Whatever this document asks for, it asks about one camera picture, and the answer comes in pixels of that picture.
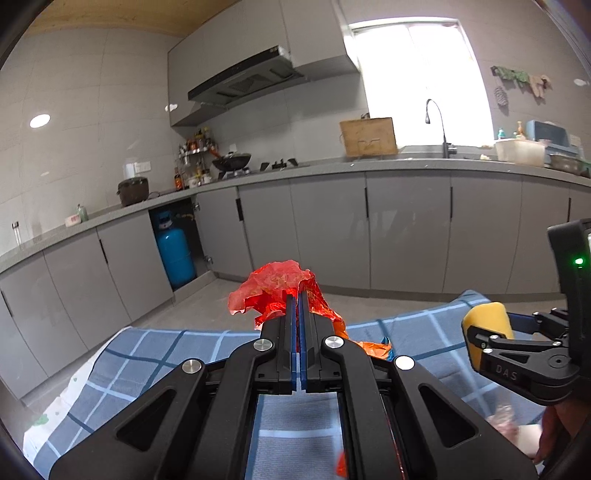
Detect bright window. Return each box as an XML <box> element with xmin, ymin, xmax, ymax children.
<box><xmin>348</xmin><ymin>19</ymin><xmax>495</xmax><ymax>147</ymax></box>

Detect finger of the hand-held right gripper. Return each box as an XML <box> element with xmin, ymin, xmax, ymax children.
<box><xmin>465</xmin><ymin>323</ymin><xmax>581</xmax><ymax>407</ymax></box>
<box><xmin>505</xmin><ymin>310</ymin><xmax>575</xmax><ymax>341</ymax></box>

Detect black gooseneck faucet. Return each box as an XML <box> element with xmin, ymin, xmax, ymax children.
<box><xmin>425</xmin><ymin>98</ymin><xmax>459</xmax><ymax>160</ymax></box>

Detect red plastic wrapper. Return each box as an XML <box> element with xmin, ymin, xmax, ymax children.
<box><xmin>228</xmin><ymin>259</ymin><xmax>393</xmax><ymax>361</ymax></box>

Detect metal basin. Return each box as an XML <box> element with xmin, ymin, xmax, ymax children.
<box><xmin>547</xmin><ymin>154</ymin><xmax>591</xmax><ymax>177</ymax></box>

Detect person's right hand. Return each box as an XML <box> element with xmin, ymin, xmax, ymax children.
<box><xmin>538</xmin><ymin>406</ymin><xmax>573</xmax><ymax>466</ymax></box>

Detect grey kitchen countertop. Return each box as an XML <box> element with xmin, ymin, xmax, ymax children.
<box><xmin>0</xmin><ymin>154</ymin><xmax>591</xmax><ymax>275</ymax></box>

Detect wall rack with cloths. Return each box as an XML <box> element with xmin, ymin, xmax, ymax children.
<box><xmin>490</xmin><ymin>65</ymin><xmax>554</xmax><ymax>99</ymax></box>

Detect black gas stove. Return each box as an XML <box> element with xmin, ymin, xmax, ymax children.
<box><xmin>217</xmin><ymin>158</ymin><xmax>301</xmax><ymax>181</ymax></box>

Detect white plastic container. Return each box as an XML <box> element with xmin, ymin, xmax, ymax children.
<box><xmin>494</xmin><ymin>138</ymin><xmax>547</xmax><ymax>167</ymax></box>

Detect blue plaid tablecloth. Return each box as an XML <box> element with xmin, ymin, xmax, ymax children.
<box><xmin>23</xmin><ymin>290</ymin><xmax>570</xmax><ymax>480</ymax></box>

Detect dark rice cooker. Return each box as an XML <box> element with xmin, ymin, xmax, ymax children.
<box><xmin>117</xmin><ymin>176</ymin><xmax>151</xmax><ymax>207</ymax></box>

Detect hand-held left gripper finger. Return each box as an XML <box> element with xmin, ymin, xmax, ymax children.
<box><xmin>48</xmin><ymin>294</ymin><xmax>298</xmax><ymax>480</ymax></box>
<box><xmin>299</xmin><ymin>292</ymin><xmax>539</xmax><ymax>480</ymax></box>

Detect black range hood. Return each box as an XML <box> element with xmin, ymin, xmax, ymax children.
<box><xmin>187</xmin><ymin>46</ymin><xmax>308</xmax><ymax>106</ymax></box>

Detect metal spice rack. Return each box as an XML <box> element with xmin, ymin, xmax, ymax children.
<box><xmin>178</xmin><ymin>128</ymin><xmax>219</xmax><ymax>189</ymax></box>

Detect wooden cutting board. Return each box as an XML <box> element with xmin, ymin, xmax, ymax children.
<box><xmin>339</xmin><ymin>117</ymin><xmax>399</xmax><ymax>158</ymax></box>

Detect black wok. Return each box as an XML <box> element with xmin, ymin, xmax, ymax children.
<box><xmin>210</xmin><ymin>147</ymin><xmax>253</xmax><ymax>172</ymax></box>

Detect white patterned table cover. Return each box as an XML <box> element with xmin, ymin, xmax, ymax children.
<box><xmin>22</xmin><ymin>369</ymin><xmax>95</xmax><ymax>464</ymax></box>

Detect blue gas cylinder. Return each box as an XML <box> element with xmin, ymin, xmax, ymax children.
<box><xmin>154</xmin><ymin>209</ymin><xmax>197</xmax><ymax>288</ymax></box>

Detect yellow sponge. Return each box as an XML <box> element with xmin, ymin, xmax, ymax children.
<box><xmin>463</xmin><ymin>302</ymin><xmax>515</xmax><ymax>365</ymax></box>

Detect blue dish rack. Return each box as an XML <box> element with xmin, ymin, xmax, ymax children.
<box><xmin>526</xmin><ymin>120</ymin><xmax>581</xmax><ymax>158</ymax></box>

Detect grey base cabinets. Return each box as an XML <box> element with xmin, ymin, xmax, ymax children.
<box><xmin>0</xmin><ymin>171</ymin><xmax>591</xmax><ymax>402</ymax></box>

